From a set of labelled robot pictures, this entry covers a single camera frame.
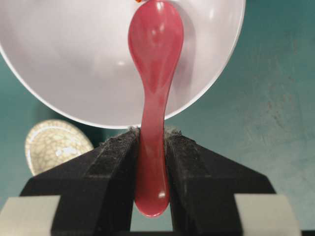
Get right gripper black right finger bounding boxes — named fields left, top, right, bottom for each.
left=165, top=128, right=299, bottom=236

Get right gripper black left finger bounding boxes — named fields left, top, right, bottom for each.
left=0, top=128, right=139, bottom=236

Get pink plastic spoon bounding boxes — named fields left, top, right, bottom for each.
left=128, top=0, right=184, bottom=217

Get small crackle-glaze dish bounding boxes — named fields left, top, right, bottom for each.
left=25, top=119, right=94, bottom=176

